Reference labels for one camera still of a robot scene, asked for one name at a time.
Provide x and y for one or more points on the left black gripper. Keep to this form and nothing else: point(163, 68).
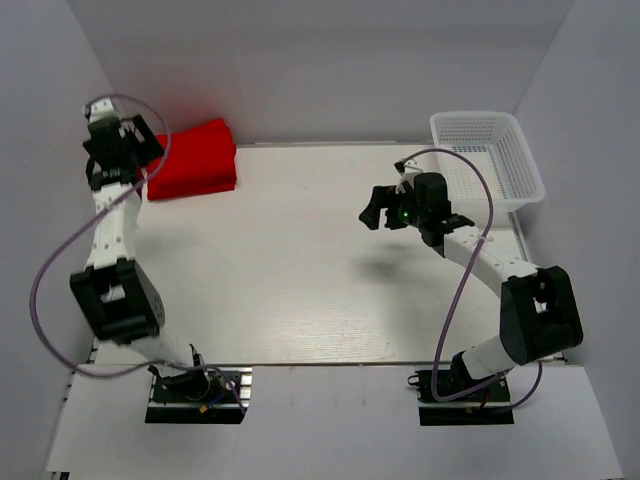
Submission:
point(151, 139)

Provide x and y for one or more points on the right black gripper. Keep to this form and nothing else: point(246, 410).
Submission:
point(385, 195)

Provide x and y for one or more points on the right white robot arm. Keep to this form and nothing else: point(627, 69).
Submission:
point(538, 314)

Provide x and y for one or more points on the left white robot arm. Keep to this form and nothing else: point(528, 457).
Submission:
point(117, 298)

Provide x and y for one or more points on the folded red t-shirt stack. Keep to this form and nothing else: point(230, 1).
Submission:
point(187, 175)

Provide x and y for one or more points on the white plastic basket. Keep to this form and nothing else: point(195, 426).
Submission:
point(495, 144)

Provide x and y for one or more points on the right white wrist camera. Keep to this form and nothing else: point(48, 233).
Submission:
point(408, 169)

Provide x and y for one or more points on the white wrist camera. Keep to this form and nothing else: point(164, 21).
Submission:
point(99, 109)
point(408, 169)

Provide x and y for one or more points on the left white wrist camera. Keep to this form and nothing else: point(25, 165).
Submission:
point(99, 109)

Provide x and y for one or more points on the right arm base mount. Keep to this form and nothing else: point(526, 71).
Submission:
point(490, 406)

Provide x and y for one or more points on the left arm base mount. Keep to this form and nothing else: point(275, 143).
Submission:
point(208, 397)

